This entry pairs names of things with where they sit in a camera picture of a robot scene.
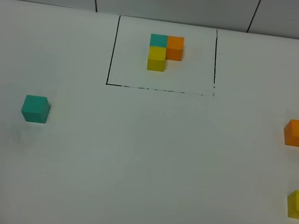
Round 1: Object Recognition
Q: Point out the orange template cube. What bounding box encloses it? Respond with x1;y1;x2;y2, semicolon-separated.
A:
166;36;184;61

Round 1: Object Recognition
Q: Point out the yellow template cube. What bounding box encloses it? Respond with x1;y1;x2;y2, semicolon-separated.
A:
147;46;166;72

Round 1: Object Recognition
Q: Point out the teal template cube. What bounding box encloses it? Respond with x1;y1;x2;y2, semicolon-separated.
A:
150;33;168;48

